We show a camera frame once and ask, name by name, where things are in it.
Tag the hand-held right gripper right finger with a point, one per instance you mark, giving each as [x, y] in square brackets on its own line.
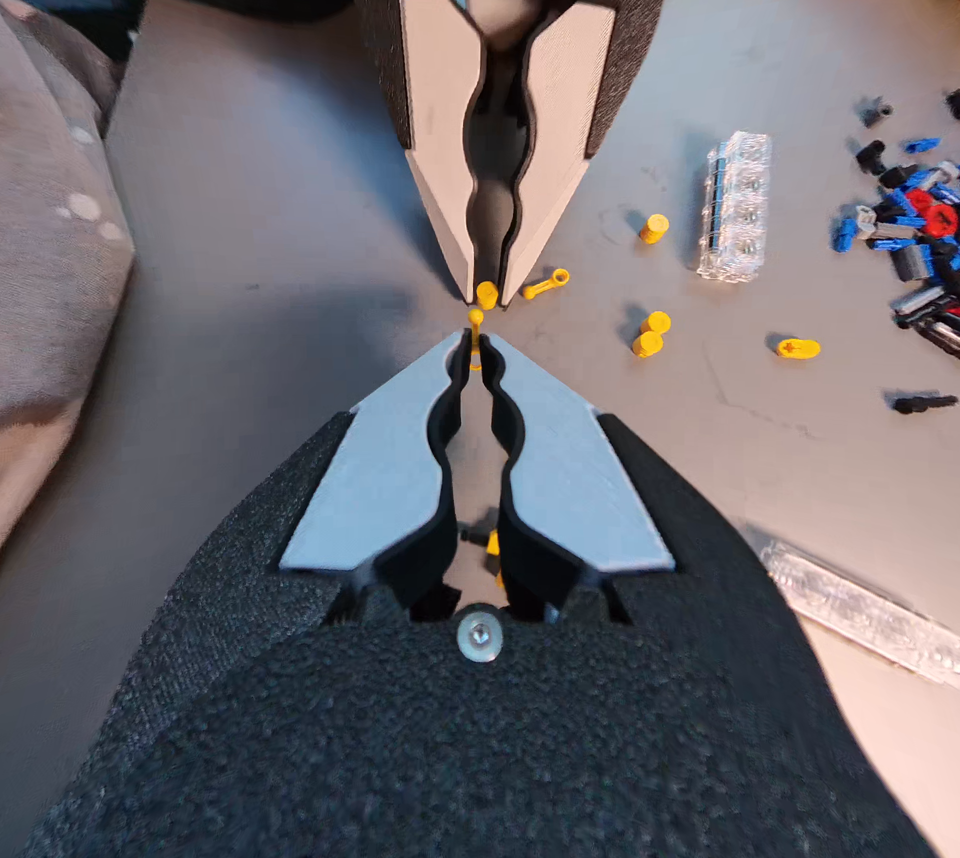
[592, 491]

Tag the pile of mixed building parts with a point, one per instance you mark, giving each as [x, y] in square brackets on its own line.
[915, 236]

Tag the small grey connector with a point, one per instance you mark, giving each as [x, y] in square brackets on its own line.
[874, 112]

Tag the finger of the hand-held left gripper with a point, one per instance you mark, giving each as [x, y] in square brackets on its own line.
[439, 108]
[566, 108]

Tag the person's grey speckled sweatshirt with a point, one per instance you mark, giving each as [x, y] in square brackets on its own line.
[52, 236]

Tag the yellow connecting rod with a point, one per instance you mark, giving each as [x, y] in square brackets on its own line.
[475, 341]

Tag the yellow cam piece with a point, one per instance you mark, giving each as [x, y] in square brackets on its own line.
[547, 283]

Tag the yellow piston cylinder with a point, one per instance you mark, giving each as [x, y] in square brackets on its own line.
[487, 294]
[654, 228]
[657, 322]
[647, 345]

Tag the long black pin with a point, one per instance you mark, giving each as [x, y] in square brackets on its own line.
[922, 404]

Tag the yellow crank connector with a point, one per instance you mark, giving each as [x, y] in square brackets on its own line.
[799, 348]

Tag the yellow piston crank assembly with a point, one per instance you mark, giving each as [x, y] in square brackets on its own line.
[493, 547]

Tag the grey desk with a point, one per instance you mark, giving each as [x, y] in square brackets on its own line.
[262, 198]

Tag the transparent cylinder block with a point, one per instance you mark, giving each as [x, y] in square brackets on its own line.
[862, 610]
[735, 206]

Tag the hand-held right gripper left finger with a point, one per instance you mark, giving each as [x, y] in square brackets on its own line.
[360, 491]

